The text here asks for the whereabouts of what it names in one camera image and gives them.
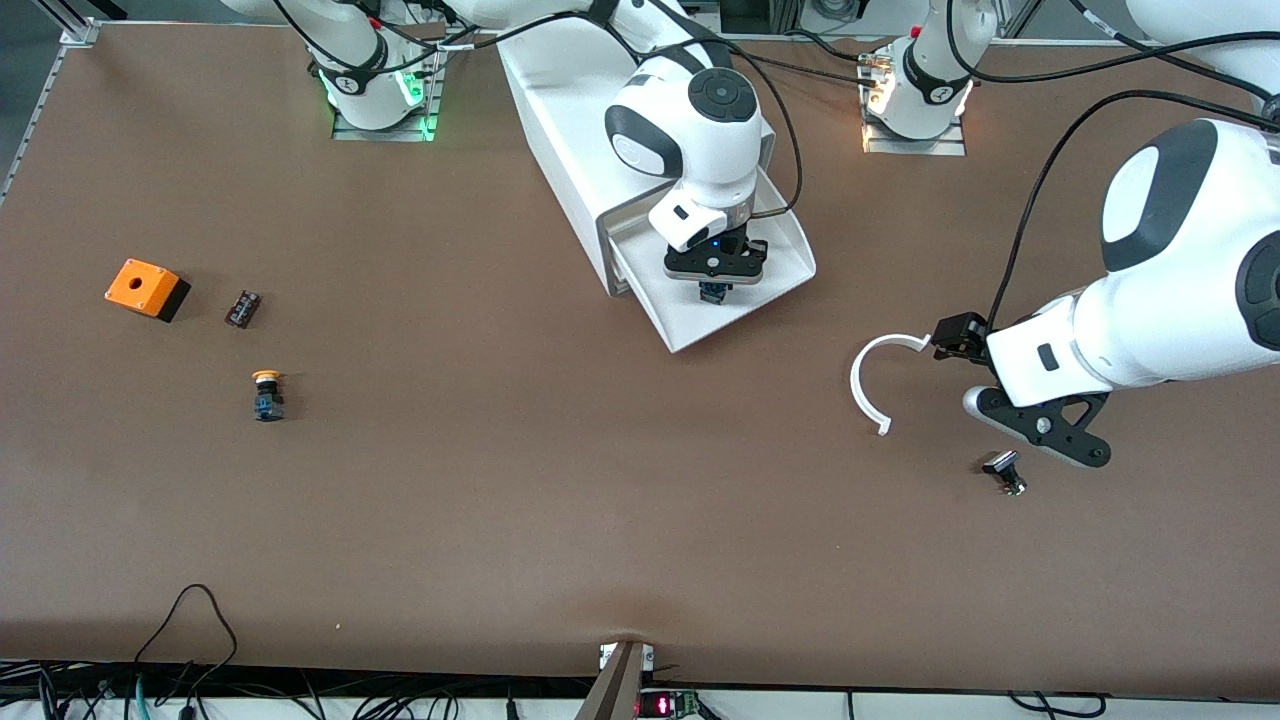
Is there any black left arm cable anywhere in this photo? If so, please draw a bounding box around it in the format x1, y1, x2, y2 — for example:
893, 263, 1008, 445
988, 88, 1280, 336

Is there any black looped cable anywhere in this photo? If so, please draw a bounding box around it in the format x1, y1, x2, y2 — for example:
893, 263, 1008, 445
134, 584, 239, 693

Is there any circuit board with red display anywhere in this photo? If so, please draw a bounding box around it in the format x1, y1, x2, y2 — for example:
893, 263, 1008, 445
637, 689, 701, 719

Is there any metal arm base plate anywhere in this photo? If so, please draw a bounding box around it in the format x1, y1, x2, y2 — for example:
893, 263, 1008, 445
862, 50, 969, 157
331, 25, 448, 143

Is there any white C-shaped plastic ring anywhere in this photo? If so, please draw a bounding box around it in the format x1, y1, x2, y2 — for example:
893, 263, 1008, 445
850, 333, 936, 437

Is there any black cable bundle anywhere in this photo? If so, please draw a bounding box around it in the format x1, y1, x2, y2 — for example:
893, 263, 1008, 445
0, 660, 601, 720

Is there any orange box with black base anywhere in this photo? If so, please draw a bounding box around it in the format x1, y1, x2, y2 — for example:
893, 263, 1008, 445
105, 259, 192, 323

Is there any orange cap push button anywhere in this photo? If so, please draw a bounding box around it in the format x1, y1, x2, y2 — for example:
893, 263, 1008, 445
251, 369, 287, 423

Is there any black base cable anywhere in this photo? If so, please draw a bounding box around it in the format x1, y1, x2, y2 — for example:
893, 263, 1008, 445
745, 45, 883, 91

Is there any black cap metal button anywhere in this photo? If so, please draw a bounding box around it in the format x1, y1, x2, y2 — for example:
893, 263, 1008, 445
982, 450, 1029, 497

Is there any grey camera stand bar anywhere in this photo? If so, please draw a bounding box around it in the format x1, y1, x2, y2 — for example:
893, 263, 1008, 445
574, 640, 657, 720

